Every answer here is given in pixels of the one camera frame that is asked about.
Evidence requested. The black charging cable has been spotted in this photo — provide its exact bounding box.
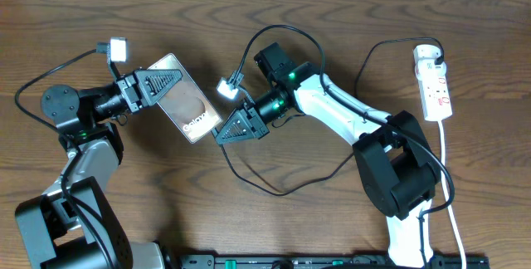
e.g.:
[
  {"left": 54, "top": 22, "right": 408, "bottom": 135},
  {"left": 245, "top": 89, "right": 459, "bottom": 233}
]
[{"left": 211, "top": 37, "right": 446, "bottom": 198}]

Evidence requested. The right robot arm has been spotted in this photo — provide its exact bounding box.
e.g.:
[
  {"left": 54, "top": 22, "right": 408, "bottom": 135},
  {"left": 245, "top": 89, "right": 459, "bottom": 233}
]
[{"left": 215, "top": 42, "right": 441, "bottom": 268}]

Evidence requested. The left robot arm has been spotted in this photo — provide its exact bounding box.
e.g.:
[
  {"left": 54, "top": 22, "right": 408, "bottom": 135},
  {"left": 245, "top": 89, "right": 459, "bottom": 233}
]
[{"left": 15, "top": 69, "right": 183, "bottom": 268}]

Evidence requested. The white charger plug adapter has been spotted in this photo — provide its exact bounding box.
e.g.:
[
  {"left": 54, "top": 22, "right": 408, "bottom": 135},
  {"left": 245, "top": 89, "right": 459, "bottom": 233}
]
[{"left": 413, "top": 44, "right": 441, "bottom": 64}]

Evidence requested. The white power strip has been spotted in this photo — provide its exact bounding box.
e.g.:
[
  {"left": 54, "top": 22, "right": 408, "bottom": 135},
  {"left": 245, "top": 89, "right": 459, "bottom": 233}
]
[{"left": 415, "top": 58, "right": 452, "bottom": 122}]

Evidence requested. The black mounting rail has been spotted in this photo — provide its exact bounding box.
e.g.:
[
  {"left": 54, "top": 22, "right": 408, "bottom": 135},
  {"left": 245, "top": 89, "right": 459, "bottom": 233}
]
[{"left": 165, "top": 254, "right": 490, "bottom": 269}]

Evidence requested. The white power strip cord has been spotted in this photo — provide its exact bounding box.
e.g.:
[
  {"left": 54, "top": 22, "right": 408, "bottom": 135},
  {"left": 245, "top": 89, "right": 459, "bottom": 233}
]
[{"left": 437, "top": 120, "right": 468, "bottom": 269}]

